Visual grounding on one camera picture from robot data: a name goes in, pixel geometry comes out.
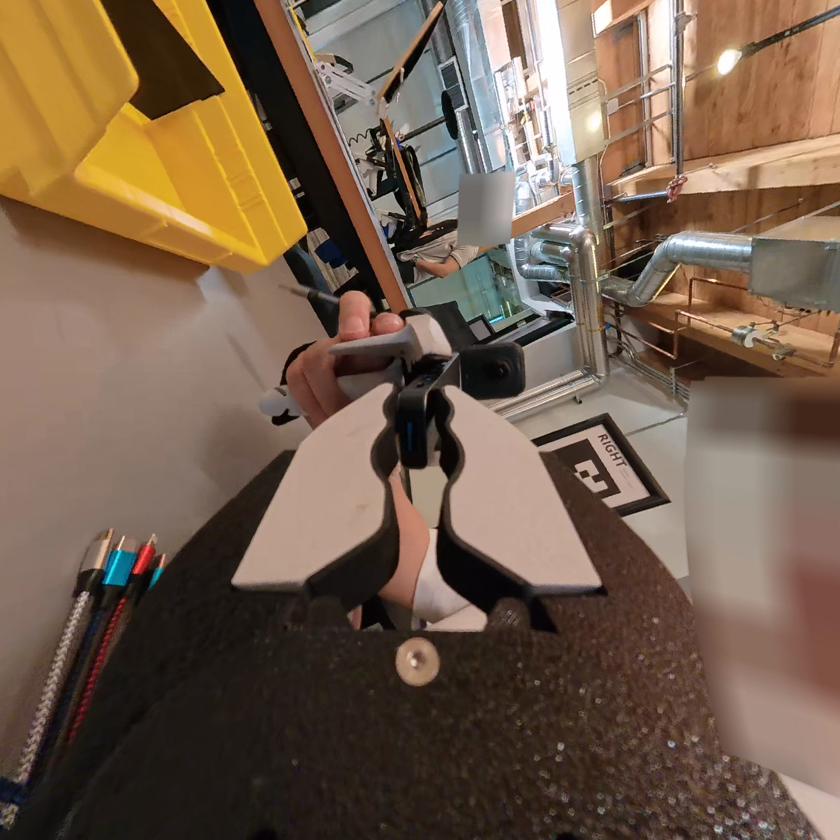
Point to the black bin divider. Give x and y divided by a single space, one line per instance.
164 59

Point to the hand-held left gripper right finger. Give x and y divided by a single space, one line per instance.
518 518

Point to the yellow plastic bin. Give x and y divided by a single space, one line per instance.
197 184

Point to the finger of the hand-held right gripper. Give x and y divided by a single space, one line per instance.
430 338

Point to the person's right forearm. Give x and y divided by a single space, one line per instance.
410 551

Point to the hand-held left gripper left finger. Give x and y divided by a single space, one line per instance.
321 512

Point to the person's right hand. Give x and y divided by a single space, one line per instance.
315 380

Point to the silver ventilation duct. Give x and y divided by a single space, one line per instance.
466 79

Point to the silver pipe bundle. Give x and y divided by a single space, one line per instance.
584 295

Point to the black white printed tag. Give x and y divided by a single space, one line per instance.
617 472

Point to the grey usb hub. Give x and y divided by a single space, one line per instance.
415 433

